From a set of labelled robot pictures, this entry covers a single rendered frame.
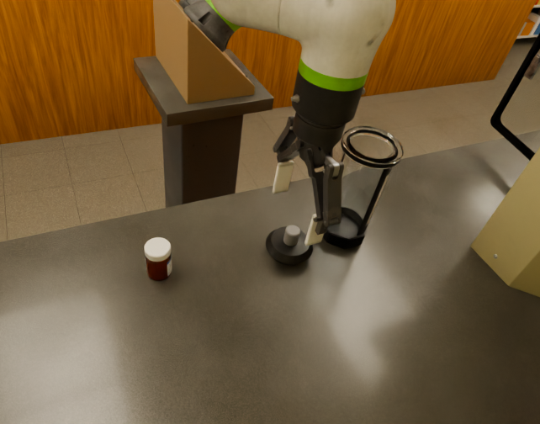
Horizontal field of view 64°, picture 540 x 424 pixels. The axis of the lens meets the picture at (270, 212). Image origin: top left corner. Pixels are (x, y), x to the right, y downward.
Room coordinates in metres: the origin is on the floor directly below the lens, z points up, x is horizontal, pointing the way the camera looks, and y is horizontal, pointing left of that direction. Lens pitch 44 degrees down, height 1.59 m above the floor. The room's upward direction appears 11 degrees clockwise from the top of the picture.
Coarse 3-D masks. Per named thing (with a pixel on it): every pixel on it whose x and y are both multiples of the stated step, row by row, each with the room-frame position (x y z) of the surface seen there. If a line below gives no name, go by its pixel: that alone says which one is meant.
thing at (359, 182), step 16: (352, 128) 0.68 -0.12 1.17; (368, 128) 0.69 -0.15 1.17; (352, 144) 0.68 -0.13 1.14; (368, 144) 0.69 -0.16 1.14; (384, 144) 0.68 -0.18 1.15; (400, 144) 0.66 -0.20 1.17; (352, 160) 0.61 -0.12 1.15; (368, 160) 0.60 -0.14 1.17; (384, 160) 0.60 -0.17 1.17; (352, 176) 0.61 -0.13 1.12; (368, 176) 0.60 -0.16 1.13; (352, 192) 0.60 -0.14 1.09; (368, 192) 0.60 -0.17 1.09; (352, 208) 0.60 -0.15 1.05; (336, 224) 0.61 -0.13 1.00; (352, 224) 0.60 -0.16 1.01
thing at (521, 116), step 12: (528, 84) 1.09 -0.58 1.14; (516, 96) 1.10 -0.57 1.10; (528, 96) 1.07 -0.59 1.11; (516, 108) 1.08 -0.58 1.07; (528, 108) 1.05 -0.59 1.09; (504, 120) 1.09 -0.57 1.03; (516, 120) 1.06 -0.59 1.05; (528, 120) 1.04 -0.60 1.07; (516, 132) 1.05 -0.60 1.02; (528, 132) 1.02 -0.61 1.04; (528, 144) 1.00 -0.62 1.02
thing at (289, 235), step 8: (272, 232) 0.58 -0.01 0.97; (280, 232) 0.58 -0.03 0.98; (288, 232) 0.55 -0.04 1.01; (296, 232) 0.56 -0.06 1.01; (272, 240) 0.55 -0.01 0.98; (280, 240) 0.56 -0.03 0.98; (288, 240) 0.55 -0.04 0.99; (296, 240) 0.55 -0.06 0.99; (304, 240) 0.57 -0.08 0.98; (272, 248) 0.54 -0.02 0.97; (280, 248) 0.54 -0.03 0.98; (288, 248) 0.54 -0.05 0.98; (296, 248) 0.54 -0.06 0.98; (304, 248) 0.55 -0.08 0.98; (312, 248) 0.56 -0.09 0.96; (280, 256) 0.52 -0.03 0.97; (288, 256) 0.52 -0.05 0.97; (296, 256) 0.53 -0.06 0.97; (304, 256) 0.53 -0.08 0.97; (288, 264) 0.53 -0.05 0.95
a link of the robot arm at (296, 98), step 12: (300, 84) 0.53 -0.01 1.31; (312, 84) 0.52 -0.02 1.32; (300, 96) 0.53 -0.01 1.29; (312, 96) 0.52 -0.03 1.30; (324, 96) 0.51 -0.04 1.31; (336, 96) 0.51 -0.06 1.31; (348, 96) 0.52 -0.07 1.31; (360, 96) 0.54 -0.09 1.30; (300, 108) 0.52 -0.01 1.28; (312, 108) 0.51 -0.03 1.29; (324, 108) 0.51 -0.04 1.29; (336, 108) 0.51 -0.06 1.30; (348, 108) 0.52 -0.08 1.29; (312, 120) 0.51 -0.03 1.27; (324, 120) 0.51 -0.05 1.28; (336, 120) 0.51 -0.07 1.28; (348, 120) 0.53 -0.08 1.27
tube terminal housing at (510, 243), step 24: (528, 168) 0.67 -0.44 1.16; (528, 192) 0.65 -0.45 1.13; (504, 216) 0.66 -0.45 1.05; (528, 216) 0.63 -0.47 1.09; (480, 240) 0.67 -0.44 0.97; (504, 240) 0.63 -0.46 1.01; (528, 240) 0.60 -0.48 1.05; (504, 264) 0.61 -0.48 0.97; (528, 264) 0.58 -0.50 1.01; (528, 288) 0.58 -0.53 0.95
